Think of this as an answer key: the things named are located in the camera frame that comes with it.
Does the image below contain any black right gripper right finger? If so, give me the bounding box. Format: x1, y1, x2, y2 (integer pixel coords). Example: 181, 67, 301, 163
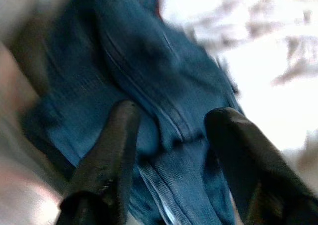
204, 107, 318, 225

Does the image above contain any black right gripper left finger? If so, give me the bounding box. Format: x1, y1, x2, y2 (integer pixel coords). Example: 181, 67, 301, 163
56, 100, 141, 225

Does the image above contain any dark blue ribbed garment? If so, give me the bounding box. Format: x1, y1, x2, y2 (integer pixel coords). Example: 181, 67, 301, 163
21, 0, 245, 225

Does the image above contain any white patterned cloth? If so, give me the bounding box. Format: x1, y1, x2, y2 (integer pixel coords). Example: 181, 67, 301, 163
159, 0, 318, 158

